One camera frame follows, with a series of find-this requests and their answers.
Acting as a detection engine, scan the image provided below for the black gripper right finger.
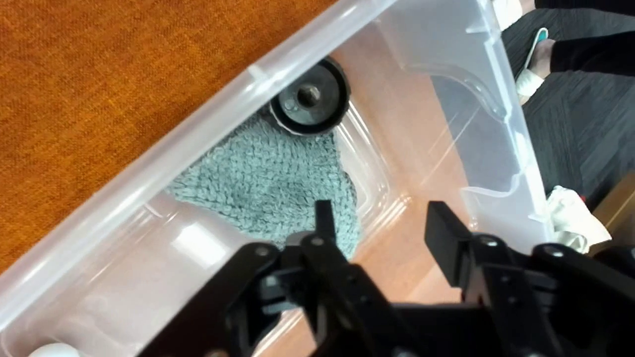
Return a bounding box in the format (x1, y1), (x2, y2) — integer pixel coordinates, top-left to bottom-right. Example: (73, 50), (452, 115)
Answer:
(422, 200), (635, 357)

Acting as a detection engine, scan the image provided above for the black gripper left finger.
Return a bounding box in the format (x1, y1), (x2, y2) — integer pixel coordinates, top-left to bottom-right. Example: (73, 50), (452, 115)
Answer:
(134, 198), (392, 357)

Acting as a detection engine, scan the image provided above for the black round knob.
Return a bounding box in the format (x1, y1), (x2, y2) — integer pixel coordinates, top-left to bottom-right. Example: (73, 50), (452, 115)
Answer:
(267, 58), (351, 137)

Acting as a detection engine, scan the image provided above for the clear plastic storage box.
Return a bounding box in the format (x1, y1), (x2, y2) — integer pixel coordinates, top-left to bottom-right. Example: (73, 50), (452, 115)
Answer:
(0, 0), (559, 357)

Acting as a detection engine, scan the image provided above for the orange fabric sofa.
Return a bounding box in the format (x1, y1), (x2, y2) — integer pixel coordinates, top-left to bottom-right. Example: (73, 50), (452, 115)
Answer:
(0, 0), (339, 274)

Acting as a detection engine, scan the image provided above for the white crumpled paper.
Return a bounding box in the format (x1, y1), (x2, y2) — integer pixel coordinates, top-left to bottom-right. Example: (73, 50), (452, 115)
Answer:
(545, 185), (615, 254)

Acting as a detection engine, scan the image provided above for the grey knitted cloth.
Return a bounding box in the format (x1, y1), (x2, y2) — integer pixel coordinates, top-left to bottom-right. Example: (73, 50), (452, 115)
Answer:
(164, 111), (365, 258)

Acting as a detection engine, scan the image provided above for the small white round cap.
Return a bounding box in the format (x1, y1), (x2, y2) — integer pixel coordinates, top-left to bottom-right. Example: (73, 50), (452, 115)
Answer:
(27, 341), (81, 357)

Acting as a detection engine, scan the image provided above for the white and teal object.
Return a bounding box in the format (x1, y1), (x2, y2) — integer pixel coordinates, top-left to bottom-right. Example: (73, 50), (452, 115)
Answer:
(515, 26), (559, 105)

